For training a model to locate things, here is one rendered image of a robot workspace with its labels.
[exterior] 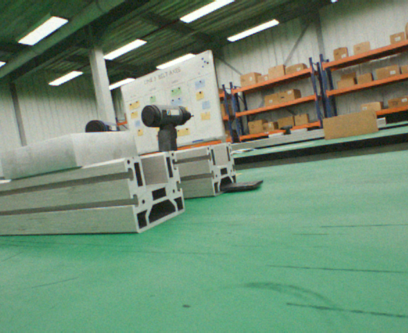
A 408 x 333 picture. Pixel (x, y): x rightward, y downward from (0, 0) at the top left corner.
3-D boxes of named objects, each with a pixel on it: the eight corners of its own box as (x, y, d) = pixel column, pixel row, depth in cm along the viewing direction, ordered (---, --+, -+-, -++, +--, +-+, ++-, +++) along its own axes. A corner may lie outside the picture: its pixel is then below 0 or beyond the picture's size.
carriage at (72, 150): (8, 198, 45) (-2, 152, 44) (72, 184, 54) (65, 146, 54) (81, 189, 37) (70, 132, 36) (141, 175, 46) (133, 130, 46)
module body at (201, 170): (-26, 217, 90) (-32, 189, 90) (10, 208, 99) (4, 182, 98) (214, 196, 50) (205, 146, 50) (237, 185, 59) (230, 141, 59)
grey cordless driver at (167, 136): (150, 189, 82) (134, 107, 81) (193, 176, 98) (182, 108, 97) (171, 186, 78) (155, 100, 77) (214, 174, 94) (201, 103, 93)
